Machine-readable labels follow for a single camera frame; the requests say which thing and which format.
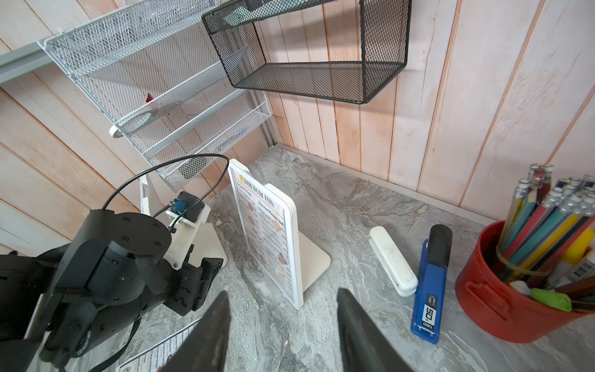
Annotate blue stapler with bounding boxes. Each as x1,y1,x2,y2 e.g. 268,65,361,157
411,224,452,345

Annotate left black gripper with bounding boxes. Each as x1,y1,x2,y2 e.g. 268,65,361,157
1,209,224,367

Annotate black mesh wall basket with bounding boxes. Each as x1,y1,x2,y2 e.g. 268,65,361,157
202,1,412,105

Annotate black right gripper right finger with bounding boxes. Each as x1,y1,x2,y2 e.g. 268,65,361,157
337,288,412,371

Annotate white stapler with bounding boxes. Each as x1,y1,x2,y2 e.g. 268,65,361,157
369,226,418,298

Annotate white wire wall shelf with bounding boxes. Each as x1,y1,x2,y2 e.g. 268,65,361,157
40,1,271,191

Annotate white tape roll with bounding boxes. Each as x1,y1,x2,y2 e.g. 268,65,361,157
108,112,153,138

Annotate white menu holder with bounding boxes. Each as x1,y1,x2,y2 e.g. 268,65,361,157
139,175,228,271
228,159,331,309

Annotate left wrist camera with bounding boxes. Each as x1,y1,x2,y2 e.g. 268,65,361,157
163,192,211,271

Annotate red pencil cup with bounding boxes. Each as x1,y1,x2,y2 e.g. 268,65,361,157
456,221,594,343

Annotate papers in black basket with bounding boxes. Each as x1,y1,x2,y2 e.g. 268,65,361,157
223,1,264,26

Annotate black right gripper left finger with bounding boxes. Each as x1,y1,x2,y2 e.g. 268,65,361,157
162,291,231,372

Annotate pencils in cup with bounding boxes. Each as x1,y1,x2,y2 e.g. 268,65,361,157
491,163,594,296

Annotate dim sum inn menu sheet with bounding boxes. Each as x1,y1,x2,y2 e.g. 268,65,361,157
116,319,200,372

